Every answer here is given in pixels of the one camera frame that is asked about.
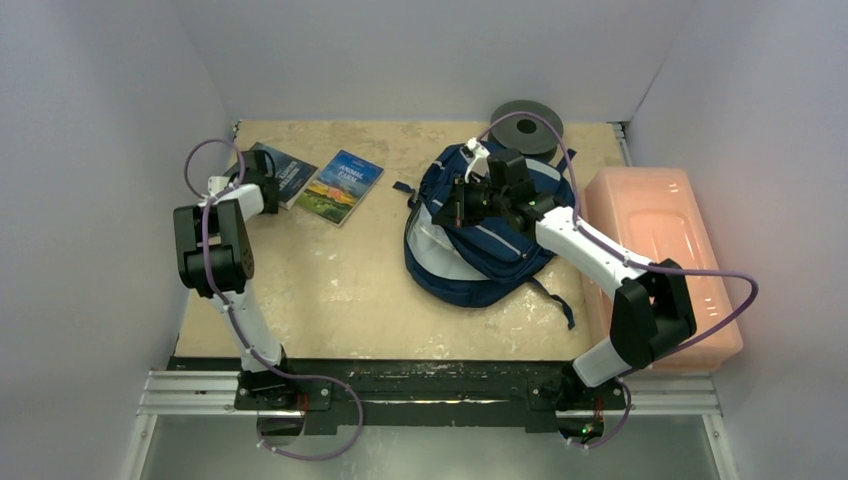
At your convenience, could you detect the blue cover book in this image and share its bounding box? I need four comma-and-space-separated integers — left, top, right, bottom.
247, 142, 318, 210

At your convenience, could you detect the animal farm book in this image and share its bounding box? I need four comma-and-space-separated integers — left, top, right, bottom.
295, 150, 384, 227

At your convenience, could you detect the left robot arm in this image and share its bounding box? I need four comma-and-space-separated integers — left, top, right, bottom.
173, 150, 298, 409

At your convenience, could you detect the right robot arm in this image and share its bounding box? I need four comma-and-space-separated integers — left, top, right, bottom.
433, 142, 696, 407

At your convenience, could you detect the dark grey filament spool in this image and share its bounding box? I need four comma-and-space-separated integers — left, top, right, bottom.
487, 100, 564, 163

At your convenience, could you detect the translucent orange plastic box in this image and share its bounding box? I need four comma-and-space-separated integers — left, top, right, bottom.
574, 167, 746, 374

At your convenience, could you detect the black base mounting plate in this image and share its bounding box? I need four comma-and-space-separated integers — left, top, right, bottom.
167, 357, 628, 440

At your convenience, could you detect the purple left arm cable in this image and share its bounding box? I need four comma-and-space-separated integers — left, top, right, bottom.
183, 138, 364, 463

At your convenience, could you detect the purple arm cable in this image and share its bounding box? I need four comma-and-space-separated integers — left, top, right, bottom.
183, 138, 364, 463
466, 110, 760, 379

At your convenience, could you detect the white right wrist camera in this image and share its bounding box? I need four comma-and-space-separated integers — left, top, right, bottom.
460, 137, 490, 183

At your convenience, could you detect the aluminium frame rail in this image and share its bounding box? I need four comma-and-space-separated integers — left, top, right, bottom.
119, 370, 739, 479

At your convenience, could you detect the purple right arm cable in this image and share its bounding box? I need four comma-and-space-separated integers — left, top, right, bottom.
466, 110, 760, 379

